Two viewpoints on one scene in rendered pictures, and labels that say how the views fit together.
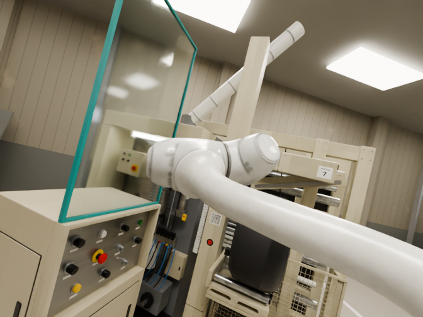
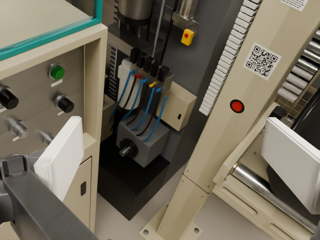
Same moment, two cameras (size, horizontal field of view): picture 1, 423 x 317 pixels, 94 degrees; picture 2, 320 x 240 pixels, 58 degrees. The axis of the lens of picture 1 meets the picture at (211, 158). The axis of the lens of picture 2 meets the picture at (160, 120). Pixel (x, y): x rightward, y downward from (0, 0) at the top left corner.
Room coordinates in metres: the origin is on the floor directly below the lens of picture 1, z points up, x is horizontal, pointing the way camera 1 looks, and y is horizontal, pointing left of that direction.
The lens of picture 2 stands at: (0.64, -0.01, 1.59)
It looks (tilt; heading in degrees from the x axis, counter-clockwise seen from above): 46 degrees down; 8
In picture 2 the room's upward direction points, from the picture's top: 16 degrees clockwise
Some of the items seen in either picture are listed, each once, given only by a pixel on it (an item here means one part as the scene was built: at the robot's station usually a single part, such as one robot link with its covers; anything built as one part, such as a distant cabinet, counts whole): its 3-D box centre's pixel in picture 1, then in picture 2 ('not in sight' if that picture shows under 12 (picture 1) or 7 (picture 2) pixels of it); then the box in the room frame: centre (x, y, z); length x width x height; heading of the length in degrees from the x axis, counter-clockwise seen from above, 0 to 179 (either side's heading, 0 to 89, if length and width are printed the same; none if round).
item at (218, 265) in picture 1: (218, 265); (249, 140); (1.37, -0.22, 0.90); 0.40 x 0.03 x 0.10; 161
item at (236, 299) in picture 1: (236, 297); (271, 211); (1.18, -0.35, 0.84); 0.36 x 0.09 x 0.06; 71
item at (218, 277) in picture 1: (240, 287); (284, 202); (1.18, -0.35, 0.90); 0.35 x 0.05 x 0.05; 71
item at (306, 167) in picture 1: (288, 164); not in sight; (1.55, -0.61, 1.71); 0.61 x 0.25 x 0.15; 71
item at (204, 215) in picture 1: (204, 217); (234, 50); (1.38, -0.05, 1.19); 0.05 x 0.04 x 0.48; 161
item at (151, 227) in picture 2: not in sight; (171, 231); (1.38, -0.14, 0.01); 0.27 x 0.27 x 0.02; 71
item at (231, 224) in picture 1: (230, 228); (297, 58); (1.75, -0.31, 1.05); 0.20 x 0.15 x 0.30; 71
